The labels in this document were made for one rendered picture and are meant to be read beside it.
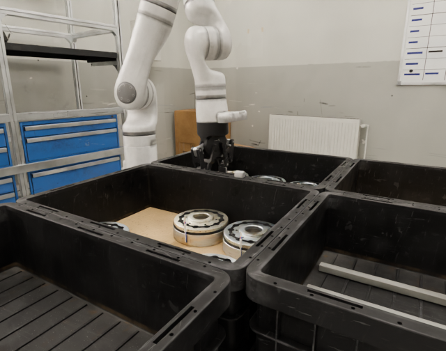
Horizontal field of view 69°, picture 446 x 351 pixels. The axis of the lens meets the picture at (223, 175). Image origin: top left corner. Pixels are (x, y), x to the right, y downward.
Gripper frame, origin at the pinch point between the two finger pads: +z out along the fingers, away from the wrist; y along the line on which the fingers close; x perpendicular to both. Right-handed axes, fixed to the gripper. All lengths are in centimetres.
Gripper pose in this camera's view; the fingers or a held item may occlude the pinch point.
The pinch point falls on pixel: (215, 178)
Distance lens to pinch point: 80.7
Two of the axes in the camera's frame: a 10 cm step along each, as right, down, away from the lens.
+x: 7.9, 1.2, -6.0
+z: 0.5, 9.6, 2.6
